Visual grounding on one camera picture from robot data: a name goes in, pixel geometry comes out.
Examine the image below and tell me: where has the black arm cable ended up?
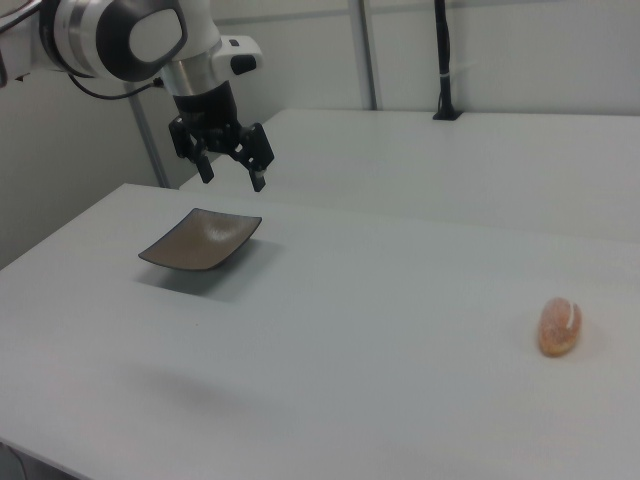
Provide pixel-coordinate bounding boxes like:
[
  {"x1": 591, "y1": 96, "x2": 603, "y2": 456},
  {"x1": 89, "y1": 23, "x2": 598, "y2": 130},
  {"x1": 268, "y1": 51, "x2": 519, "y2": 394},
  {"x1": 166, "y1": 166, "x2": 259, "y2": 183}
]
[{"x1": 64, "y1": 73, "x2": 165, "y2": 101}]

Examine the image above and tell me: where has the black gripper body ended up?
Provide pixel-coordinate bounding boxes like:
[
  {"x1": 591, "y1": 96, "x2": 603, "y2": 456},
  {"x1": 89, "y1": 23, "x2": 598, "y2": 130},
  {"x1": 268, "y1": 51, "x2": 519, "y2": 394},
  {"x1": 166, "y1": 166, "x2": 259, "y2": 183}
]
[{"x1": 172, "y1": 82, "x2": 252, "y2": 155}]

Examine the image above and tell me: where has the square brown ceramic plate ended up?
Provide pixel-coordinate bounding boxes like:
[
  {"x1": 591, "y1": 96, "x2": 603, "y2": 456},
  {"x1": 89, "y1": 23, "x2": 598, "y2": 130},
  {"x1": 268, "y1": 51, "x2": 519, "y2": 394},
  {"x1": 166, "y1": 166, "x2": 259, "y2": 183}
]
[{"x1": 137, "y1": 207, "x2": 264, "y2": 272}]

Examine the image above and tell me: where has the orange sugared bread roll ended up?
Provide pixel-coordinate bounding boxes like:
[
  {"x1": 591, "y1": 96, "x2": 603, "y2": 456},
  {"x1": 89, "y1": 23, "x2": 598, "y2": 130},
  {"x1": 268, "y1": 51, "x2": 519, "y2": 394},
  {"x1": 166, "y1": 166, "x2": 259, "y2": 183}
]
[{"x1": 536, "y1": 296, "x2": 584, "y2": 359}]

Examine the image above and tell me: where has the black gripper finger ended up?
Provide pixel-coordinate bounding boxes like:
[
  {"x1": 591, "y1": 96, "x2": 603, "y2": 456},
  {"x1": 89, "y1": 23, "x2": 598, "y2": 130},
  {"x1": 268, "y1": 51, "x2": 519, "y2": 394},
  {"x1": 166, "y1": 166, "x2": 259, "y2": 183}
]
[
  {"x1": 168, "y1": 115, "x2": 216, "y2": 185},
  {"x1": 231, "y1": 121, "x2": 276, "y2": 194}
]

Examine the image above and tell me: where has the black pole with base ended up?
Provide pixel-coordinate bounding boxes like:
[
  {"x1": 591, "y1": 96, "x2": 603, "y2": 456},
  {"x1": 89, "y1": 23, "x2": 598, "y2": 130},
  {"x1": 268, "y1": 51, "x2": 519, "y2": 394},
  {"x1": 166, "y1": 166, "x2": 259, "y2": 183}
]
[{"x1": 431, "y1": 0, "x2": 465, "y2": 122}]

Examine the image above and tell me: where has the grey partition frame post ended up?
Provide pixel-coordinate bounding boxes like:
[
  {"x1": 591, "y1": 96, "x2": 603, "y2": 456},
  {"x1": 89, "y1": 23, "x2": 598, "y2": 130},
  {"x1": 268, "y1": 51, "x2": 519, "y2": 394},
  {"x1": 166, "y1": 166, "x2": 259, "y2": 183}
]
[
  {"x1": 124, "y1": 84, "x2": 172, "y2": 190},
  {"x1": 355, "y1": 0, "x2": 378, "y2": 111}
]

